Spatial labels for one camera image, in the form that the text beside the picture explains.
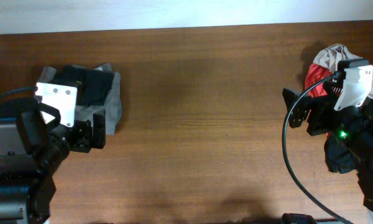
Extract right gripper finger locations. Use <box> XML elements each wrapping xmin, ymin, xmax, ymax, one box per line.
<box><xmin>282</xmin><ymin>88</ymin><xmax>311</xmax><ymax>109</ymax></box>
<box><xmin>288</xmin><ymin>108</ymin><xmax>310</xmax><ymax>128</ymax></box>

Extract dark green t-shirt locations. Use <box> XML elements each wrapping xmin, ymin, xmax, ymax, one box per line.
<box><xmin>55</xmin><ymin>65</ymin><xmax>114</xmax><ymax>106</ymax></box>

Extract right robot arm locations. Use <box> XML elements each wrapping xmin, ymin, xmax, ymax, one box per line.
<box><xmin>282</xmin><ymin>80</ymin><xmax>373</xmax><ymax>223</ymax></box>

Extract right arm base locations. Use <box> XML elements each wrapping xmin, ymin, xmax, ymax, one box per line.
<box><xmin>280</xmin><ymin>213</ymin><xmax>343</xmax><ymax>224</ymax></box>

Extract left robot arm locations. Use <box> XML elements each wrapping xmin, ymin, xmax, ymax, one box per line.
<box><xmin>0</xmin><ymin>98</ymin><xmax>106</xmax><ymax>223</ymax></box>

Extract grey folded trousers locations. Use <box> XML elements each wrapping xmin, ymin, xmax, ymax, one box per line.
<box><xmin>37</xmin><ymin>63</ymin><xmax>122</xmax><ymax>135</ymax></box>

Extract red garment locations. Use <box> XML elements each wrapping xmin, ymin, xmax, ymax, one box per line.
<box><xmin>305</xmin><ymin>63</ymin><xmax>332</xmax><ymax>98</ymax></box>

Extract black garment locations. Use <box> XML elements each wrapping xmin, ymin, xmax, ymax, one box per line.
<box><xmin>324</xmin><ymin>134</ymin><xmax>357</xmax><ymax>174</ymax></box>

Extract beige garment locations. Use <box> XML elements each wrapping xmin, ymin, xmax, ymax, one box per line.
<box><xmin>313</xmin><ymin>44</ymin><xmax>373</xmax><ymax>99</ymax></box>

